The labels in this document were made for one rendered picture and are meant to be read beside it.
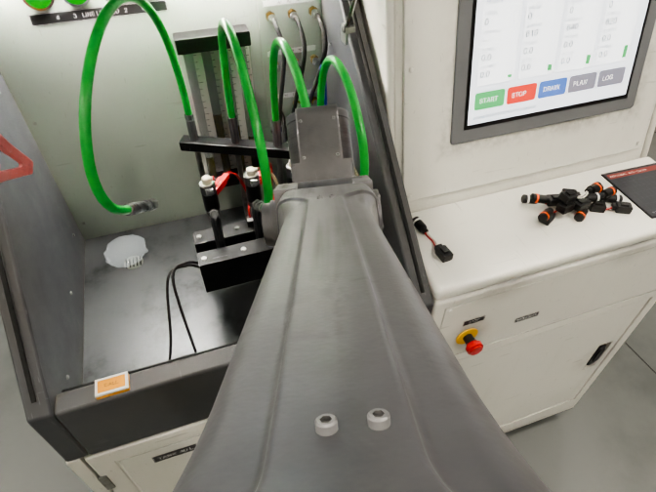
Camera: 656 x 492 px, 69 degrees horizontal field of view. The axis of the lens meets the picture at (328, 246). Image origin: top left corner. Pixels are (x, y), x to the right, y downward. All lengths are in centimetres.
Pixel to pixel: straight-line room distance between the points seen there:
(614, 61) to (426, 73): 44
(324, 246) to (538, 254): 88
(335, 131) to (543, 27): 73
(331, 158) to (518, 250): 67
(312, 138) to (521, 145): 79
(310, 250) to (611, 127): 117
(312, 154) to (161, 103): 75
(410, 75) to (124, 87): 57
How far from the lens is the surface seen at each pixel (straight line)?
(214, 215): 89
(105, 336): 110
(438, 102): 98
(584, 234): 111
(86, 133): 67
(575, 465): 195
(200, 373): 85
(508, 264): 98
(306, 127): 40
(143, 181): 122
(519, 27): 104
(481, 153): 108
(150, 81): 109
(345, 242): 16
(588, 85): 119
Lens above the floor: 166
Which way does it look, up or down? 45 degrees down
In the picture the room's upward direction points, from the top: straight up
